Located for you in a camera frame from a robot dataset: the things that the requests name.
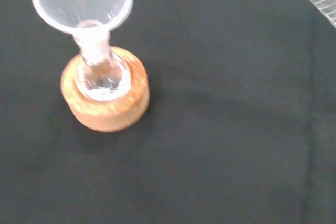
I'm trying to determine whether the black table cloth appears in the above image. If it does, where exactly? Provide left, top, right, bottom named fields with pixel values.
left=0, top=0, right=336, bottom=224

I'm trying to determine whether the clear round-bottom flask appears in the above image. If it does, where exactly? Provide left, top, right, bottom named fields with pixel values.
left=74, top=46, right=132, bottom=103

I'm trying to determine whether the clear plastic funnel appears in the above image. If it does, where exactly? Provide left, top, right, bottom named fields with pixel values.
left=31, top=0, right=134, bottom=58

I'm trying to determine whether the cork ring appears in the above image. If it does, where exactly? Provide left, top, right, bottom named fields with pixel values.
left=60, top=46, right=151, bottom=133

